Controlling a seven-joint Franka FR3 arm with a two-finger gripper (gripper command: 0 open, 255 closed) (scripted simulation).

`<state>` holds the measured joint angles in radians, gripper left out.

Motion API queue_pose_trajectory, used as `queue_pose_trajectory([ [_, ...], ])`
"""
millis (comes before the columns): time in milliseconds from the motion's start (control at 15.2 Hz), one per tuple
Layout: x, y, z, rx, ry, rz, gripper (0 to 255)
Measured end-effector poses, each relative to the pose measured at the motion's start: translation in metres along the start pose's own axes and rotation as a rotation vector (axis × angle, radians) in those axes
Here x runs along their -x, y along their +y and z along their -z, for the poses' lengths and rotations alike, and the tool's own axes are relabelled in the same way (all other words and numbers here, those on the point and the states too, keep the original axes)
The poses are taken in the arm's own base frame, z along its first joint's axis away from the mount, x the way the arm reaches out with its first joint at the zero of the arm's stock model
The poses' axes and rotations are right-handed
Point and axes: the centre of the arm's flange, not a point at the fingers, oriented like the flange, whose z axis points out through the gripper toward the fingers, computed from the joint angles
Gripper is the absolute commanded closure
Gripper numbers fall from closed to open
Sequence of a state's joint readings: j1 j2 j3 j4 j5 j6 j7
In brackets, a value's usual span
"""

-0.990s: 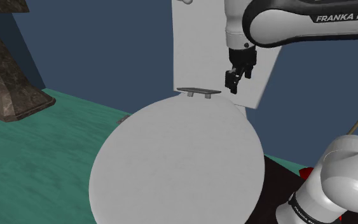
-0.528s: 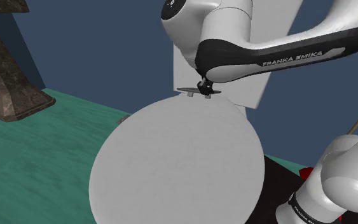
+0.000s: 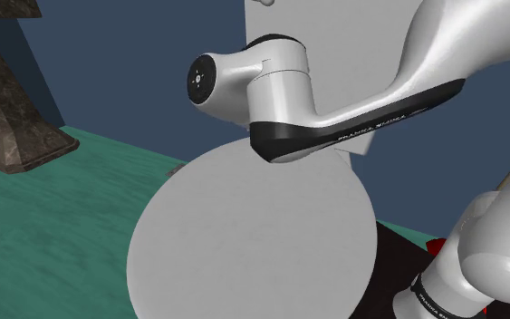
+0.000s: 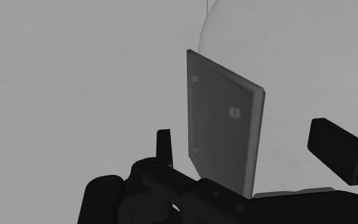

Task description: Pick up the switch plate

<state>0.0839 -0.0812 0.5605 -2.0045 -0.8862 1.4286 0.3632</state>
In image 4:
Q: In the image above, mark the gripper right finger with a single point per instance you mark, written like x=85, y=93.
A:
x=336, y=149

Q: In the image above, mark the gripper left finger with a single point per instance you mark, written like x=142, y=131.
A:
x=154, y=186

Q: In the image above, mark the grey rectangular panel with knob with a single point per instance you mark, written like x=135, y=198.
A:
x=220, y=133

